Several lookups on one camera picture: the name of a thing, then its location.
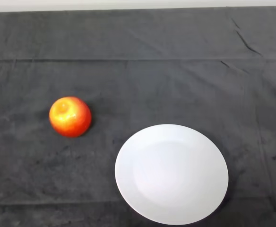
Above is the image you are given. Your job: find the dark grey table cloth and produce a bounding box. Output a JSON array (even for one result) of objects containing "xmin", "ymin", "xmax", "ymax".
[{"xmin": 0, "ymin": 6, "xmax": 276, "ymax": 227}]

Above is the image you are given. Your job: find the white round plate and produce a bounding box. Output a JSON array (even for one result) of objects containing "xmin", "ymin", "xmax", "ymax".
[{"xmin": 114, "ymin": 123, "xmax": 229, "ymax": 226}]

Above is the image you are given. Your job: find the red yellow apple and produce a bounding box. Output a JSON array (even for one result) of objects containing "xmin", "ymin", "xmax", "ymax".
[{"xmin": 49, "ymin": 96, "xmax": 92, "ymax": 138}]

